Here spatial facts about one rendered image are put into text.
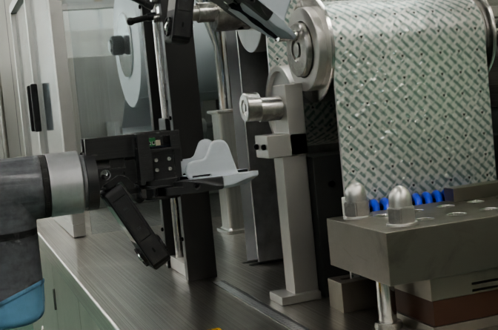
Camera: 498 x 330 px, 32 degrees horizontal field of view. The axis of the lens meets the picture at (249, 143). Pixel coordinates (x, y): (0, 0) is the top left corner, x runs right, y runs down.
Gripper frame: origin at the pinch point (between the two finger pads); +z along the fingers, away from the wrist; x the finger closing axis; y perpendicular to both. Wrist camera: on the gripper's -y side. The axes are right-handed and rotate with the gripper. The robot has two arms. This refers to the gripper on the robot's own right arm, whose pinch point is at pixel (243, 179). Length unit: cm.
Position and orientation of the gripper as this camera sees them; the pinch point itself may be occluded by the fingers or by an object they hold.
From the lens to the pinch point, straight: 111.2
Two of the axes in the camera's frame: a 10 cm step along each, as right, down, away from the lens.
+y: -0.9, -9.9, -0.5
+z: 9.4, -1.1, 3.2
